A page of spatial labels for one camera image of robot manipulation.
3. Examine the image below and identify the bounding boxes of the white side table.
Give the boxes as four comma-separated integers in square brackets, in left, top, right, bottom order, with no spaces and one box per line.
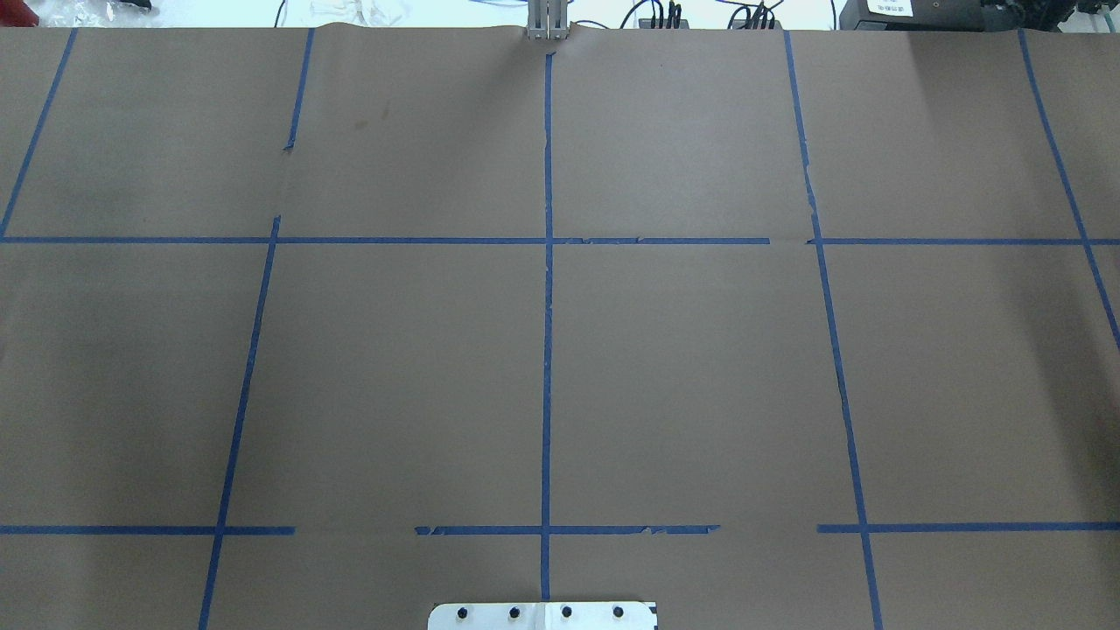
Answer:
[24,1,844,31]

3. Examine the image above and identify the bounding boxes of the aluminium frame post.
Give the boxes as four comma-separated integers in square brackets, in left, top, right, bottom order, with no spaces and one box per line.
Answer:
[525,0,571,41]

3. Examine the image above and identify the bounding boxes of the black desktop computer box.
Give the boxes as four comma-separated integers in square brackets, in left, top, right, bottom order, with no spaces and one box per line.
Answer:
[837,1,984,33]

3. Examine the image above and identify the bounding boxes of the white pedestal base plate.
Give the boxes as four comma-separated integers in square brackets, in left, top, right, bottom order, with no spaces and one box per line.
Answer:
[427,601,659,629]

